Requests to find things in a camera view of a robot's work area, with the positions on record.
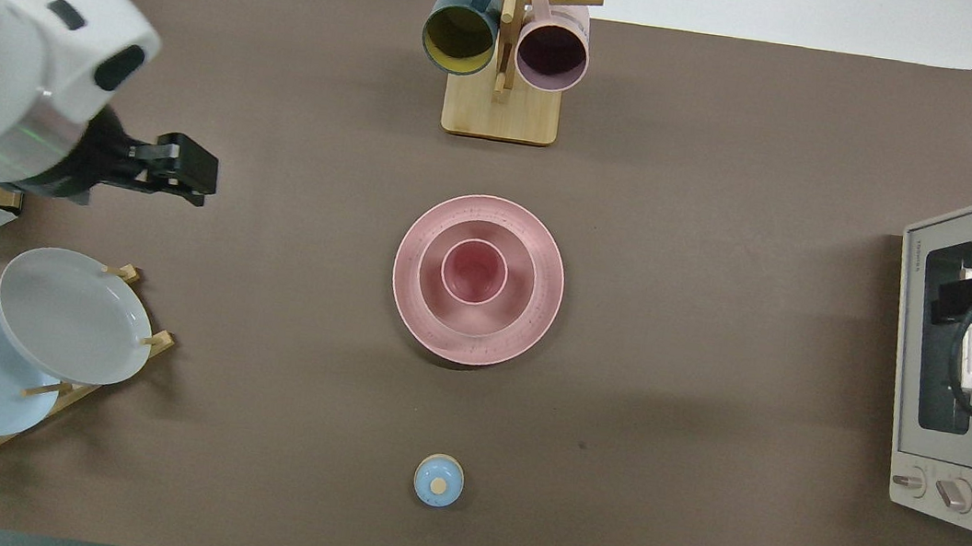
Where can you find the brown table mat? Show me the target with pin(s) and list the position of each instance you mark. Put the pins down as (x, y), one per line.
(702, 476)

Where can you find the pink plate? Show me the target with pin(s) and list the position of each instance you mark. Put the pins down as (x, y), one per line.
(539, 335)

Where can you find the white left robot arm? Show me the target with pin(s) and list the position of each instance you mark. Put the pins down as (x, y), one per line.
(13, 48)

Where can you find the pink bowl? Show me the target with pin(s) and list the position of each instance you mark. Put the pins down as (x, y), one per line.
(514, 309)

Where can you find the dark teal mug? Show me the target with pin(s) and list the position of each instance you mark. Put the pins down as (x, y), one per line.
(460, 33)

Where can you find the wooden mug tree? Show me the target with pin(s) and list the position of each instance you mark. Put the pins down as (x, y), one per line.
(505, 118)

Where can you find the grey plate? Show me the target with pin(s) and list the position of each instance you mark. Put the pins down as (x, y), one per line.
(73, 315)

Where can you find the wooden plate rack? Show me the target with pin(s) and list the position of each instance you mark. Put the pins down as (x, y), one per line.
(49, 391)

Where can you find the pink mug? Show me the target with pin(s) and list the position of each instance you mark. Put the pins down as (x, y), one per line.
(553, 54)

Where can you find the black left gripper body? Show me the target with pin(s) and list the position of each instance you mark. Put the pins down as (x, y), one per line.
(96, 160)

